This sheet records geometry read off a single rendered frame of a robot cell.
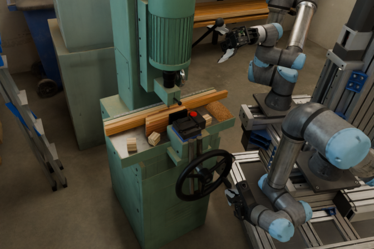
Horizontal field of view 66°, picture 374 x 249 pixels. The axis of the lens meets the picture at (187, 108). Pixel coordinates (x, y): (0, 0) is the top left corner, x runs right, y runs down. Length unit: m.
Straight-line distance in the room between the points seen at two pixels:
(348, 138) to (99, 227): 1.65
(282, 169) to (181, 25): 0.63
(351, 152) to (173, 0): 0.72
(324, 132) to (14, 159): 2.31
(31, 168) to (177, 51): 1.73
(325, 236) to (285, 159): 1.03
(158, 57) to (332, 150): 0.69
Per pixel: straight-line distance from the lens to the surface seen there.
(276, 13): 1.62
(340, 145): 0.87
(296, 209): 1.18
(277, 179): 1.15
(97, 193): 2.27
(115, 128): 1.31
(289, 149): 1.04
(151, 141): 1.25
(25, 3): 2.83
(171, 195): 1.59
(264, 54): 1.36
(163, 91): 1.29
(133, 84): 1.46
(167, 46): 1.13
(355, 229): 2.16
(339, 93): 1.47
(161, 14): 1.08
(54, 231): 2.17
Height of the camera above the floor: 1.80
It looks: 38 degrees down
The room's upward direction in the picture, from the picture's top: 5 degrees clockwise
